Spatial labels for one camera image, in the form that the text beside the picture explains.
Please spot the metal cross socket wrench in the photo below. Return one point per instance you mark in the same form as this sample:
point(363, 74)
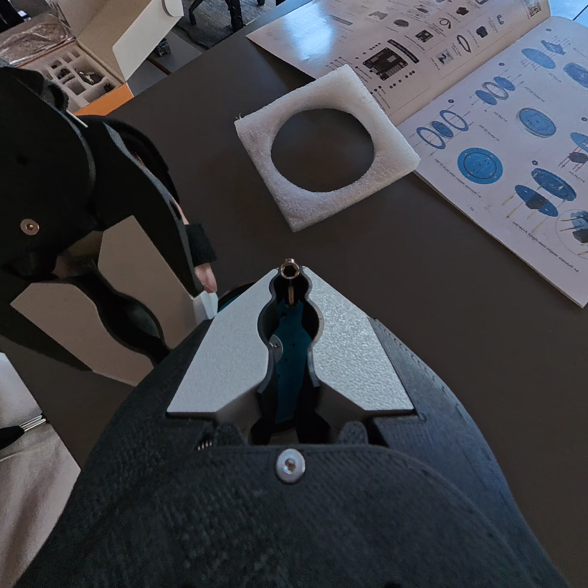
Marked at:
point(289, 268)

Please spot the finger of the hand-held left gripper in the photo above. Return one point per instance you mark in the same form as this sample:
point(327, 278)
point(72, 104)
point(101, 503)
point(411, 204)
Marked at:
point(138, 262)
point(69, 321)

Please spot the grey table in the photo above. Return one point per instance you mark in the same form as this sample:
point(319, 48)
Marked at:
point(170, 59)

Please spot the person's left hand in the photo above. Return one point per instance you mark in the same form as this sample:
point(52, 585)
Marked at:
point(206, 278)

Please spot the instruction sheet with circuit board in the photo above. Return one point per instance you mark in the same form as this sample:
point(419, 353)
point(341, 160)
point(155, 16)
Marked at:
point(321, 32)

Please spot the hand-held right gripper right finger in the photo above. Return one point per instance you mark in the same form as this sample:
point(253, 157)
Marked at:
point(358, 363)

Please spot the orange and white kit box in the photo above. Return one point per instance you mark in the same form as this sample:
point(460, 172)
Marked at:
point(138, 41)

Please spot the silver antistatic bag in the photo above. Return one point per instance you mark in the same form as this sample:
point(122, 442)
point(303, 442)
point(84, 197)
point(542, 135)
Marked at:
point(32, 41)

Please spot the person's white t-shirt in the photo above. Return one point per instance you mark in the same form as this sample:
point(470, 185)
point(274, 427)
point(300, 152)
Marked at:
point(32, 482)

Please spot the blue disc with black rim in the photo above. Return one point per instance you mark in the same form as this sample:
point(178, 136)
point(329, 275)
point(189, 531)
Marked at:
point(291, 367)

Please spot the white foam sheet with hole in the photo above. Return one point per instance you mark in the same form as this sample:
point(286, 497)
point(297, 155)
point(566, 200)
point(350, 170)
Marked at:
point(395, 156)

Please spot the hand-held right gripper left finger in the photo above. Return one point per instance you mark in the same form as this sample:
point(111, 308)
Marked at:
point(220, 367)

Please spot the instruction sheet with blue drawings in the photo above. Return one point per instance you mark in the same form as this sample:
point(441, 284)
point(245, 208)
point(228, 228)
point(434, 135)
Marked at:
point(505, 220)

